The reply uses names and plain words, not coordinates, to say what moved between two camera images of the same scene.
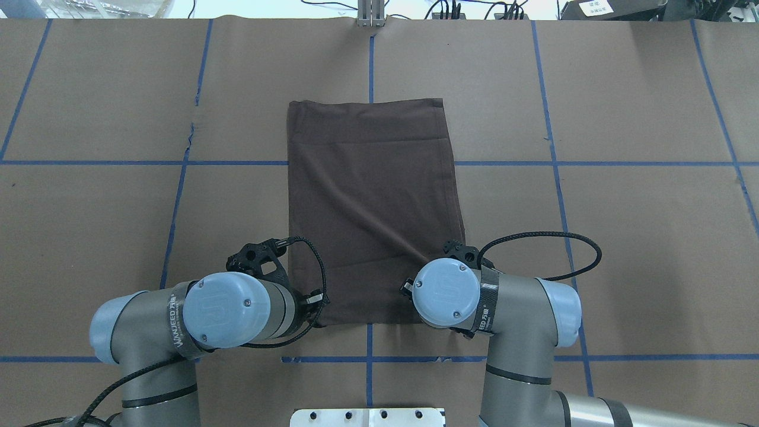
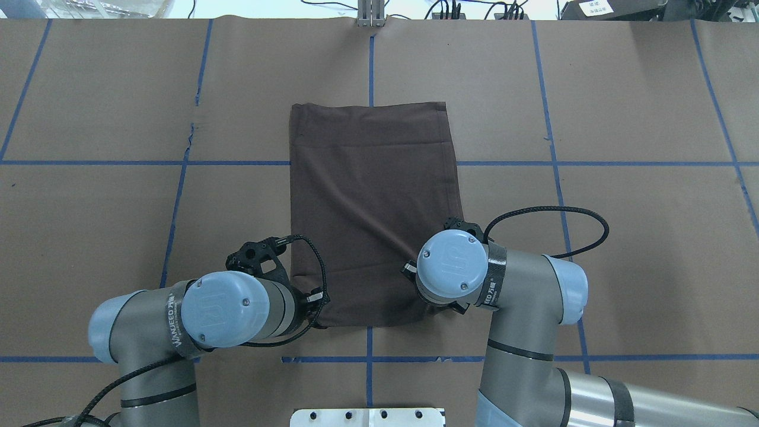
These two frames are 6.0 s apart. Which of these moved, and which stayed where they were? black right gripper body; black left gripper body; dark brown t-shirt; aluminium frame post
Moved: black right gripper body
Stayed: black left gripper body; dark brown t-shirt; aluminium frame post
